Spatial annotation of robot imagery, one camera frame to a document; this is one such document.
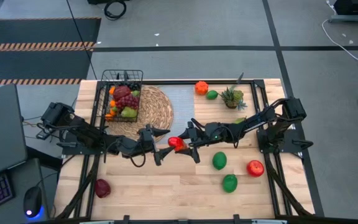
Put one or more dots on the small green lime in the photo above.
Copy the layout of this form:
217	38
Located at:
212	95

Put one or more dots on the black hazard-striped floor mat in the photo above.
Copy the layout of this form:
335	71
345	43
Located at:
26	31

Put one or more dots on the grey rectangular placemat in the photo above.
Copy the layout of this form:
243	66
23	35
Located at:
180	102

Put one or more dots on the dark grey monitor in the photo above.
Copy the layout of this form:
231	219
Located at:
2	130

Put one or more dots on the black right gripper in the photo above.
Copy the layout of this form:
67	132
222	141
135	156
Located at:
210	133

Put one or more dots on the grey desk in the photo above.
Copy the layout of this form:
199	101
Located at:
20	174

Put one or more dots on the red grape bunch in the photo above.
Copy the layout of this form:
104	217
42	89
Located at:
128	102

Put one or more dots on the black computer mouse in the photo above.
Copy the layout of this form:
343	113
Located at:
32	200

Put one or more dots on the bright red apple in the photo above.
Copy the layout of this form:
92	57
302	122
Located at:
255	168

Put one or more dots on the grey metal stand leg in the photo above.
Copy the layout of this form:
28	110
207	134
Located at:
346	19

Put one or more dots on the black cabinet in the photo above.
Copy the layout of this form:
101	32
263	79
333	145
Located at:
350	6

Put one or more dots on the dark grape bunch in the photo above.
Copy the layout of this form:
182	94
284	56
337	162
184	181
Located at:
135	85

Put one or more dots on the tangerine cluster with stem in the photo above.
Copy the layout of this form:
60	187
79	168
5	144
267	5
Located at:
113	103
112	90

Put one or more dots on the red orange mango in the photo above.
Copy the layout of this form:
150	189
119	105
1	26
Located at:
177	143

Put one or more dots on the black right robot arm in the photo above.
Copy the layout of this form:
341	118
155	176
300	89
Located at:
259	119

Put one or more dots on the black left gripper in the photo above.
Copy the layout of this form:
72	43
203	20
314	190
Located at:
146	141

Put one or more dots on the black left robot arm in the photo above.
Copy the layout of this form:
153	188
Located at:
85	135

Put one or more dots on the dark red apple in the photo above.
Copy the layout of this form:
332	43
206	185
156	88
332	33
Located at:
121	92
102	188

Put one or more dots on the round woven placemat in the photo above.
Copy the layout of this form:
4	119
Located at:
154	105

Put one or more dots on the potted succulent plant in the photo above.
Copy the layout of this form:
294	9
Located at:
232	98

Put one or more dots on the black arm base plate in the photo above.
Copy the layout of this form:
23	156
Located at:
287	146
68	151

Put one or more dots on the black power adapter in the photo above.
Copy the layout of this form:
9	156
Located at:
43	134

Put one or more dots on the round green fruit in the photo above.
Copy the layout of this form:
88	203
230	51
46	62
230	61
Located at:
229	183
219	160

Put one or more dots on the black aluminium rig frame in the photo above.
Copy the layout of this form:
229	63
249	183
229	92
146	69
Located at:
169	82

